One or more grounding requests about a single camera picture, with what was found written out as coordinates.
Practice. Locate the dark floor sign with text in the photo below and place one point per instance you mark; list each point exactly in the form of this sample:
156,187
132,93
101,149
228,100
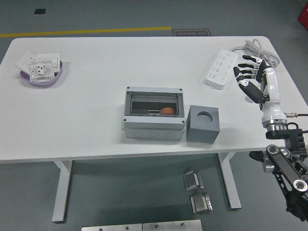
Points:
191,33

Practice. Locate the large metal floor block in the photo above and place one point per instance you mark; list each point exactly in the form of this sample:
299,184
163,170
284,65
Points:
199,204

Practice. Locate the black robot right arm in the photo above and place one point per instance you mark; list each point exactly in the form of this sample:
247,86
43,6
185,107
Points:
288,166

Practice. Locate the orange cylinder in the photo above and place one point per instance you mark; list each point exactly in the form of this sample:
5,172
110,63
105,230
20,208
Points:
167,110

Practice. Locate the white switch plate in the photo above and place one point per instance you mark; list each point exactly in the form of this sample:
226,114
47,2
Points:
56,63

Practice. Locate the white printed socket panel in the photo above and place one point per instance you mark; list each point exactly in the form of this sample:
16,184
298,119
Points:
39,69

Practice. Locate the robot right hand white black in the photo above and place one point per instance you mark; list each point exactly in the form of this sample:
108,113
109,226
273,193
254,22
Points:
272,110

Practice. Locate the white table leg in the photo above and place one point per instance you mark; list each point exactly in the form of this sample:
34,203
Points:
231,183
61,192

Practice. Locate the grey cube with round hole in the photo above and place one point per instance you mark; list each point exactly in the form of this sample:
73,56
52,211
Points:
203,132

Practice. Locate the red object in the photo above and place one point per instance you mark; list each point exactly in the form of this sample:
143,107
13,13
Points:
304,15

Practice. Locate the grey junction box clear lid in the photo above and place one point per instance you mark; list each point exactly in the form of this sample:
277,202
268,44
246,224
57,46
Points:
154,127

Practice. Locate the small metal floor block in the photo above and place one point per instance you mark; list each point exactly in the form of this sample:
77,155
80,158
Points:
192,181

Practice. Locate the purple bowl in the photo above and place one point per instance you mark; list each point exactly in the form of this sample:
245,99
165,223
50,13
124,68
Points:
56,77

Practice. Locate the white power strip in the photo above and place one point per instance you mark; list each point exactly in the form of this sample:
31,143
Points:
221,68

